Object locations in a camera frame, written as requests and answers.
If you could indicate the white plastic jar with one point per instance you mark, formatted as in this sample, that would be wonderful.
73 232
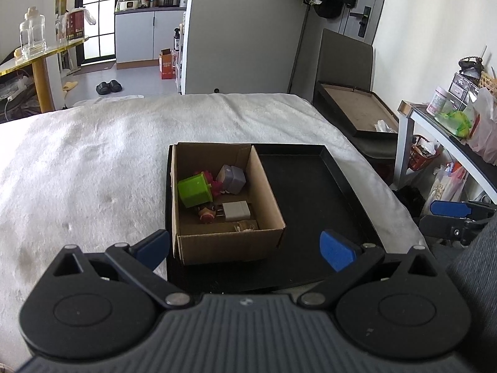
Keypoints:
437 101

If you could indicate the black bag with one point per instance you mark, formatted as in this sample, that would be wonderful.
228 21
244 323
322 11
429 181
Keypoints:
409 198

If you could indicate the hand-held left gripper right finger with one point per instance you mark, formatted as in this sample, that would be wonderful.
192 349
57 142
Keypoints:
336 250

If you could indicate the red gift box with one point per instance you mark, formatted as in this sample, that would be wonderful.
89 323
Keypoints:
75 25

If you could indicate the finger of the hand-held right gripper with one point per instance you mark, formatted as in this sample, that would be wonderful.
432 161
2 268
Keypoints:
440 226
448 208

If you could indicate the red basket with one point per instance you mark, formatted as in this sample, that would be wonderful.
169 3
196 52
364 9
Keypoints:
425 155

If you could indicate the pink haired doll toy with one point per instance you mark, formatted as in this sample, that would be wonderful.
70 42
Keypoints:
215 186

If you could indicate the small brown pink figurine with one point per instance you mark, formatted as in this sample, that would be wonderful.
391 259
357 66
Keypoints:
205 214

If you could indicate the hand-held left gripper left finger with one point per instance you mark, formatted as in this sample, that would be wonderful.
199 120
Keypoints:
153 246

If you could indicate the clear drawer organizer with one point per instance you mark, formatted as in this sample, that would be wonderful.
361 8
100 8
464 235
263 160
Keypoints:
464 87

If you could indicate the green cube toy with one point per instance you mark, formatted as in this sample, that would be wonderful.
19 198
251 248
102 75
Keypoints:
194 190

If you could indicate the dark framed brown board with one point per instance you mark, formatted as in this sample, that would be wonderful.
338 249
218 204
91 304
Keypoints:
359 108

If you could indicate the large clear glass bottle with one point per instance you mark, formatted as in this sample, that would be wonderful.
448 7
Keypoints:
37 27

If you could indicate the black framed glass door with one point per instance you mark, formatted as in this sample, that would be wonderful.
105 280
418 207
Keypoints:
80 11

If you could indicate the grey upholstered board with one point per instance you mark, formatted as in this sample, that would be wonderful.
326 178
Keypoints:
343 60

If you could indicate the brown cardboard box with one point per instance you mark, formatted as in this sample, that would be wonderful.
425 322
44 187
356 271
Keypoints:
233 246

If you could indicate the black tray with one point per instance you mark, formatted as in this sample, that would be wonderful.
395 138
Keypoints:
310 194

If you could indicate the beige slippers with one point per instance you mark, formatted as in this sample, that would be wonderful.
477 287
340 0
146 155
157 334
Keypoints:
70 84

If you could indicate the green plastic pack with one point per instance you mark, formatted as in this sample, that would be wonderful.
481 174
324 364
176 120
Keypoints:
456 120

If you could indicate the orange cardboard box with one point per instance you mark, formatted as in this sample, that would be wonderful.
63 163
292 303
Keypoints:
167 66

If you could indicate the gold table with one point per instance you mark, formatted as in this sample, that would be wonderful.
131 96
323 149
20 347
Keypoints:
40 81

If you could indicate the small clear glass bottle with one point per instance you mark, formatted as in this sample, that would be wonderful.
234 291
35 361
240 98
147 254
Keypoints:
24 40

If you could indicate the white USB charger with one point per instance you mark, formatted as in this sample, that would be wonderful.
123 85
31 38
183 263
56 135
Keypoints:
237 210

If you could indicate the wicker basket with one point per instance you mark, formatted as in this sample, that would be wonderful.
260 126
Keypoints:
489 81

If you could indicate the white framed desk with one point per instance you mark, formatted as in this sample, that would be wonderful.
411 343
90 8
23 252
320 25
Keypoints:
446 142

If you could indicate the white power strip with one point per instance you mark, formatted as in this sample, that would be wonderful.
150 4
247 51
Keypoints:
15 93

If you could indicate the person's grey clothing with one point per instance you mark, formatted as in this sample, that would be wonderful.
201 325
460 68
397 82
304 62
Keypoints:
477 279

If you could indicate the brown doormat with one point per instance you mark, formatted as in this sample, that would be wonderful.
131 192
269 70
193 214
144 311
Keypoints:
93 68

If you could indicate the black slippers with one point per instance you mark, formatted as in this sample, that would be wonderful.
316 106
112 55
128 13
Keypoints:
108 86

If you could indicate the white plastic bag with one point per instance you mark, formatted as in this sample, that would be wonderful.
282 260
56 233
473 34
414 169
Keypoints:
446 186

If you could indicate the white kitchen cabinet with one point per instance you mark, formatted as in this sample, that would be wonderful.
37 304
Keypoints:
149 35

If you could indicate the grey cube toy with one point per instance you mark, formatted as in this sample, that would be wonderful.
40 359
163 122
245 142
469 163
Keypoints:
233 178

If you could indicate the white tissue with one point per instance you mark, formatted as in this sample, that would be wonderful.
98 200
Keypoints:
382 126

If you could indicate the small beige figurine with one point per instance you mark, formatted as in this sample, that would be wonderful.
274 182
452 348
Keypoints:
244 225

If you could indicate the black spray bottle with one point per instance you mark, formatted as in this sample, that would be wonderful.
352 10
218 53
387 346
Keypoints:
177 40

